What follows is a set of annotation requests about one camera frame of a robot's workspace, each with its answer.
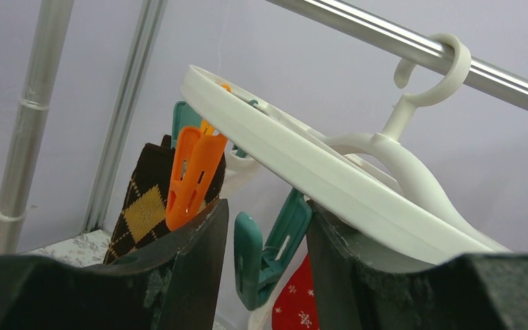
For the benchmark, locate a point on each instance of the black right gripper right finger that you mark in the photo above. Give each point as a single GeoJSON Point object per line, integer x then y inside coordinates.
{"type": "Point", "coordinates": [360, 284]}

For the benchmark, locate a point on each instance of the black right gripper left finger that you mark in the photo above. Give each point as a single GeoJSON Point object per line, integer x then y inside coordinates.
{"type": "Point", "coordinates": [172, 283]}

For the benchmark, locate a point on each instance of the white round clip hanger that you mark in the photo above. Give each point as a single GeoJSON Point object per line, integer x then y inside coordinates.
{"type": "Point", "coordinates": [368, 180]}

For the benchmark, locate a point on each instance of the orange clothes clip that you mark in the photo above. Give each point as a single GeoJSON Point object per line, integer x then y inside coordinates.
{"type": "Point", "coordinates": [197, 156]}

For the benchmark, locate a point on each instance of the red white hanging sock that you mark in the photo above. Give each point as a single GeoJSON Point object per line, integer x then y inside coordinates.
{"type": "Point", "coordinates": [295, 308]}

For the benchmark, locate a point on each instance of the brown argyle sock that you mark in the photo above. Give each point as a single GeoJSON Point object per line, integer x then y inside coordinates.
{"type": "Point", "coordinates": [142, 219]}

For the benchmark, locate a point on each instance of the floral patterned table mat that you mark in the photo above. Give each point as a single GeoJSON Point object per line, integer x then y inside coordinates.
{"type": "Point", "coordinates": [81, 251]}

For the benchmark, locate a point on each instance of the silver drying rack frame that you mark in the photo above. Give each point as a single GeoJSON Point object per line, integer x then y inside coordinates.
{"type": "Point", "coordinates": [51, 30]}

